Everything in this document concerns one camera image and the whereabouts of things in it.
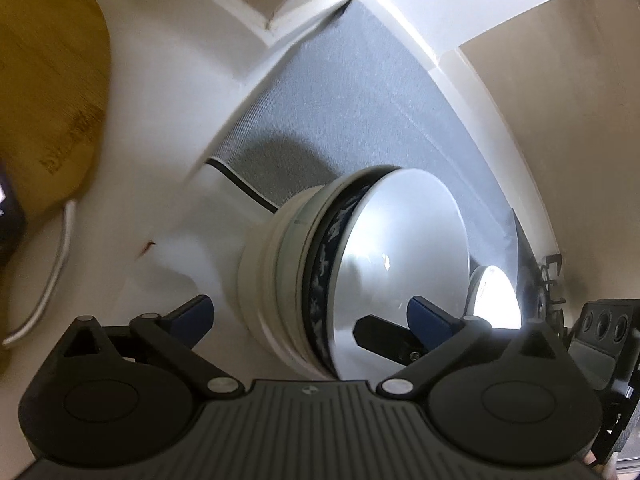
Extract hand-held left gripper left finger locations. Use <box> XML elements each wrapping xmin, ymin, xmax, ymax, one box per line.
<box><xmin>50</xmin><ymin>294</ymin><xmax>246</xmax><ymax>401</ymax></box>

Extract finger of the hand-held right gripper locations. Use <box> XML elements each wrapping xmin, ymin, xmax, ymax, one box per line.
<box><xmin>537</xmin><ymin>254</ymin><xmax>566</xmax><ymax>328</ymax></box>

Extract white bowl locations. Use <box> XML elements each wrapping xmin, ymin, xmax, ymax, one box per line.
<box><xmin>236</xmin><ymin>184</ymin><xmax>346</xmax><ymax>378</ymax></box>

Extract grey textured mat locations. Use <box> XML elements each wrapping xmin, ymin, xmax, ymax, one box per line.
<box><xmin>212</xmin><ymin>0</ymin><xmax>523</xmax><ymax>286</ymax></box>

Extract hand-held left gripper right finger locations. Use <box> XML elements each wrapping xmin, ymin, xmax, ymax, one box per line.
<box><xmin>352</xmin><ymin>296</ymin><xmax>576</xmax><ymax>401</ymax></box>

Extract dark device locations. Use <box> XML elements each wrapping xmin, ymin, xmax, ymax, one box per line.
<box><xmin>0</xmin><ymin>162</ymin><xmax>27</xmax><ymax>268</ymax></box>

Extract wooden cutting board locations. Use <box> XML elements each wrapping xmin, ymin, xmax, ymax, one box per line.
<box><xmin>0</xmin><ymin>0</ymin><xmax>112</xmax><ymax>223</ymax></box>

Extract white cable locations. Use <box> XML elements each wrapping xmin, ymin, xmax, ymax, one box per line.
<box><xmin>1</xmin><ymin>199</ymin><xmax>78</xmax><ymax>350</ymax></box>

